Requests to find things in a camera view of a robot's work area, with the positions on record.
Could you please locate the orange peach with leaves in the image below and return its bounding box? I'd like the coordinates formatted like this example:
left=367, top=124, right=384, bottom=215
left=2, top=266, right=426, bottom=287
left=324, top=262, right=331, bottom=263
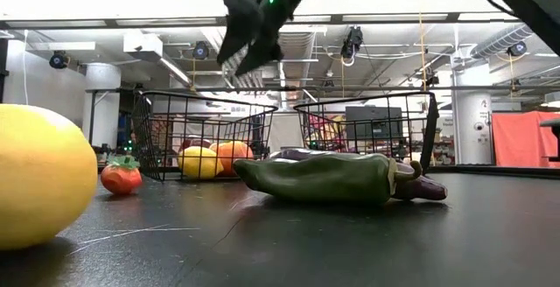
left=208, top=140, right=256, bottom=178

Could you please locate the ribbed metal ceiling duct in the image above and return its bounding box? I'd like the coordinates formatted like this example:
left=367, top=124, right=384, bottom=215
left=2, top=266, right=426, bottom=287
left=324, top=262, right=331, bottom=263
left=273, top=31, right=317, bottom=104

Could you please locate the yellow lemon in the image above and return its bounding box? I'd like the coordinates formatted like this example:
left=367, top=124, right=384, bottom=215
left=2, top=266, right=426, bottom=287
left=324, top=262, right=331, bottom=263
left=177, top=145, right=225, bottom=180

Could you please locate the silver corrugated air duct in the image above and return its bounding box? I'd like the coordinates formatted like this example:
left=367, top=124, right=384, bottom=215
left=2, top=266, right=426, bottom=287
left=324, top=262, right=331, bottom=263
left=470, top=21, right=537, bottom=60

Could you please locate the red apple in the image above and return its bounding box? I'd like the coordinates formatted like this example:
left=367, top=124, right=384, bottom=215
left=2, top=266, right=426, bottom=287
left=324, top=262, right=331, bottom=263
left=179, top=136, right=214, bottom=152

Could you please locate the purple eggplant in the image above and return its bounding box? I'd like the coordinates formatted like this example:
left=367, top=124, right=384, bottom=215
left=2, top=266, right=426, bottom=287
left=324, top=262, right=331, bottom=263
left=269, top=148, right=449, bottom=202

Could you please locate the yellow hanging rope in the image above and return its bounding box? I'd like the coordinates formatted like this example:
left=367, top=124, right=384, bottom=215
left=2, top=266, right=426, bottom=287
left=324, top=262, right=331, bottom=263
left=418, top=11, right=428, bottom=94

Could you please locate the long white light fixture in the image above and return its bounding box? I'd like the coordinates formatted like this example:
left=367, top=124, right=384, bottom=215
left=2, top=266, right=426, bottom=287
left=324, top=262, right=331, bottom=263
left=157, top=57, right=193, bottom=86

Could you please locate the round yellow citrus fruit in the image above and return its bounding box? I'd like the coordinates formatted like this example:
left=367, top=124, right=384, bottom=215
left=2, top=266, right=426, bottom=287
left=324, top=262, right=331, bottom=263
left=0, top=103, right=99, bottom=252

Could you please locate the dark monitor screen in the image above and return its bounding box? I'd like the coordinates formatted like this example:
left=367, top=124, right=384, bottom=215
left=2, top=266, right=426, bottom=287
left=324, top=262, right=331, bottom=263
left=345, top=106, right=403, bottom=139

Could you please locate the white round column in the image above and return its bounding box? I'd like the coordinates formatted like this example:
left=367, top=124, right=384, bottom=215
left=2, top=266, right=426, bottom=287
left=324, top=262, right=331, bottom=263
left=452, top=66, right=494, bottom=165
left=82, top=62, right=123, bottom=148

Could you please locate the white ceiling box unit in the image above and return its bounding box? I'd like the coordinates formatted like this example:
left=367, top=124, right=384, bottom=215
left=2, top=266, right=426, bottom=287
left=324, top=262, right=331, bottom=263
left=122, top=31, right=164, bottom=62

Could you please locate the black wire basket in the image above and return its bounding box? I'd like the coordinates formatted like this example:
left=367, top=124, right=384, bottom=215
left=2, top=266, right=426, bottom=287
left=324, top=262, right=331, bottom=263
left=130, top=90, right=279, bottom=182
left=293, top=91, right=440, bottom=177

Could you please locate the red tomato green calyx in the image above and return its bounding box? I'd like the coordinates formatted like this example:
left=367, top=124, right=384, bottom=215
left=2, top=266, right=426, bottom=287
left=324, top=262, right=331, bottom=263
left=100, top=154, right=144, bottom=197

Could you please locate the red-orange cloth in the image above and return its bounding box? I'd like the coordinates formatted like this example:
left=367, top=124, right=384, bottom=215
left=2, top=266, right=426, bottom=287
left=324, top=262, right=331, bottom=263
left=492, top=110, right=560, bottom=169

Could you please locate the black overhead frame beam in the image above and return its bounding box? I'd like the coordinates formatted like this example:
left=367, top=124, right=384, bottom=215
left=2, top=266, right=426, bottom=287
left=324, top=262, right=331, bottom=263
left=0, top=11, right=560, bottom=31

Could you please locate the black horizontal bar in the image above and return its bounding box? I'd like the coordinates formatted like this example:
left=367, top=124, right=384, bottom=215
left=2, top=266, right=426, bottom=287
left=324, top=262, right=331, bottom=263
left=143, top=84, right=560, bottom=95

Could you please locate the green chili pepper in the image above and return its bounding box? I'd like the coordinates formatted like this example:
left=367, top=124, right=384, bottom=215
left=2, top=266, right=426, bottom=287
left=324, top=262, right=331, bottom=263
left=233, top=152, right=424, bottom=206

